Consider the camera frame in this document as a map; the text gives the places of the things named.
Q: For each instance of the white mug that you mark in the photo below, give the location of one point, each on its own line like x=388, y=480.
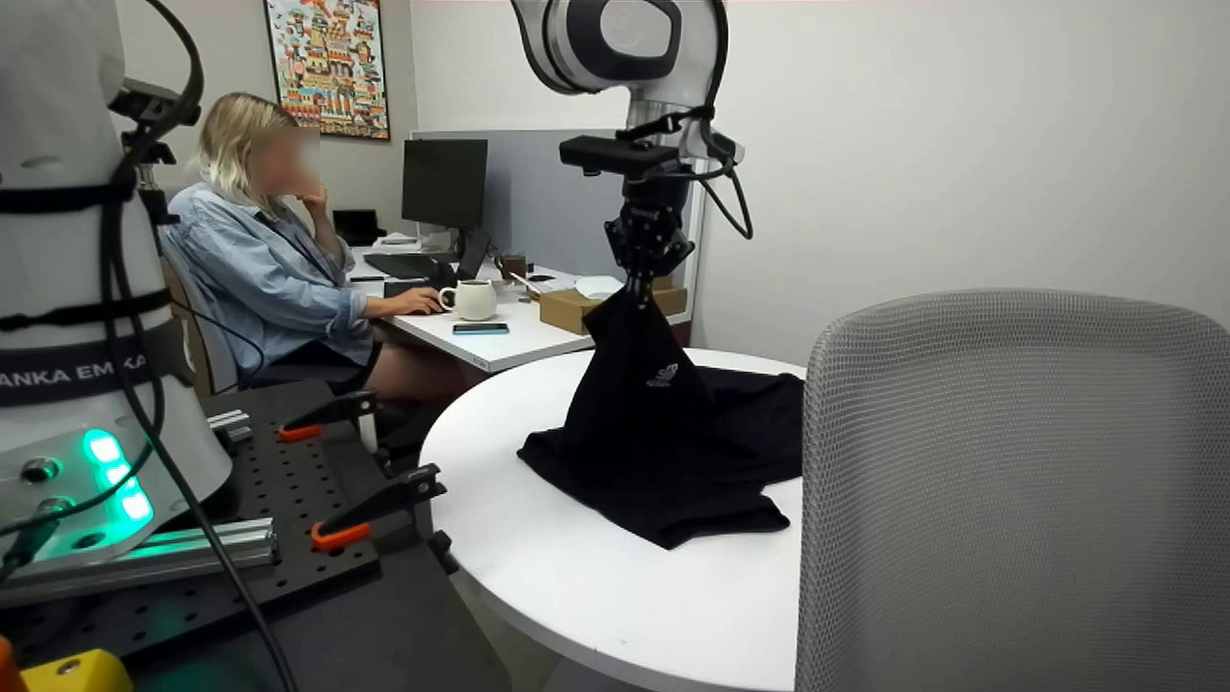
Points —
x=471, y=300

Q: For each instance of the small cardboard box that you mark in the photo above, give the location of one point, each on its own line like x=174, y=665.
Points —
x=670, y=298

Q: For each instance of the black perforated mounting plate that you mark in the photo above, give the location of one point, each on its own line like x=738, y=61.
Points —
x=294, y=484

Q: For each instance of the flat cardboard box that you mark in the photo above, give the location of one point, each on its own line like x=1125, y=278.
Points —
x=561, y=307

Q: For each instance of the teal smartphone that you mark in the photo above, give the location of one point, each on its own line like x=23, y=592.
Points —
x=479, y=329

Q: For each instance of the seated person denim shirt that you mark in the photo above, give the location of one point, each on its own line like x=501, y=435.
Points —
x=255, y=271

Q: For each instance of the grey mesh office chair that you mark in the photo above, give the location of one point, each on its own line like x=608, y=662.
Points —
x=1023, y=514

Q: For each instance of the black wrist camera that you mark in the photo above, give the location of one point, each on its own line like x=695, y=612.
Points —
x=638, y=156

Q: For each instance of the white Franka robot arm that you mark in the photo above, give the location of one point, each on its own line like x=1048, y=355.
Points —
x=78, y=253

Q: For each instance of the colourful wall poster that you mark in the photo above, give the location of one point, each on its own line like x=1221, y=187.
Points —
x=329, y=61

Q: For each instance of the yellow plastic box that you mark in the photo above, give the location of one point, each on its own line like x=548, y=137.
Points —
x=78, y=670

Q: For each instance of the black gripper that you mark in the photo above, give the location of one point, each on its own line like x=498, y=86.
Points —
x=651, y=218

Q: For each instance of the orange plastic object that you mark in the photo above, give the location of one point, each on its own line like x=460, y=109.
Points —
x=9, y=665

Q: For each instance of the black clamp orange tip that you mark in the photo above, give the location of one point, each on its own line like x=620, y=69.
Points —
x=370, y=505
x=329, y=415

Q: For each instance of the black office chair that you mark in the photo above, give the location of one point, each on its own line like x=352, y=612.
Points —
x=195, y=320

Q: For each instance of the black keyboard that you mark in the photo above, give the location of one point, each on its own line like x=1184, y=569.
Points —
x=407, y=266

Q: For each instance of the grey desk partition panel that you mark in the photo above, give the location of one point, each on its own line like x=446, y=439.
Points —
x=549, y=192

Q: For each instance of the black computer monitor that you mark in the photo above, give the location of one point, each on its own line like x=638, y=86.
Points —
x=443, y=187

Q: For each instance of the black t-shirt white logo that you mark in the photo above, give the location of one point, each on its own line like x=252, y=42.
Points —
x=665, y=435

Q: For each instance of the aluminium rail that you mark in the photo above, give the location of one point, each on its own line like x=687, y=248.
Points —
x=195, y=543

